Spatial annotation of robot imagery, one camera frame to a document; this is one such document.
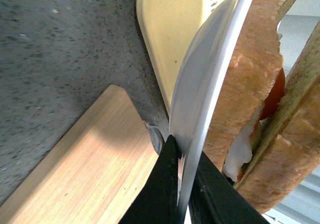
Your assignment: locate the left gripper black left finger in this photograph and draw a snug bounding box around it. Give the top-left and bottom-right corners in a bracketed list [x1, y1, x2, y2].
[119, 135, 179, 224]

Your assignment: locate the fried egg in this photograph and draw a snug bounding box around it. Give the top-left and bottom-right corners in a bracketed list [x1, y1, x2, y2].
[222, 69, 286, 183]

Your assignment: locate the yellow bear tray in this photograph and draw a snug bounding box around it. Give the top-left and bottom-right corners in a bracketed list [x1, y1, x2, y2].
[136, 0, 224, 111]

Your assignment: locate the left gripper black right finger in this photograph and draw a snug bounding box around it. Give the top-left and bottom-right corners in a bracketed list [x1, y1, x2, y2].
[189, 153, 268, 224]

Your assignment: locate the bread slice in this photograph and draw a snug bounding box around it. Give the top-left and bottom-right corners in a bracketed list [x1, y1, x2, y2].
[234, 25, 320, 214]
[203, 0, 296, 171]

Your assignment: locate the wooden cutting board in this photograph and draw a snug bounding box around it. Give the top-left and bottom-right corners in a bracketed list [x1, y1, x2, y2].
[0, 85, 158, 224]

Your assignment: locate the white round plate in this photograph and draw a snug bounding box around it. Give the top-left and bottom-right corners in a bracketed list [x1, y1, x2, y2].
[169, 0, 253, 224]

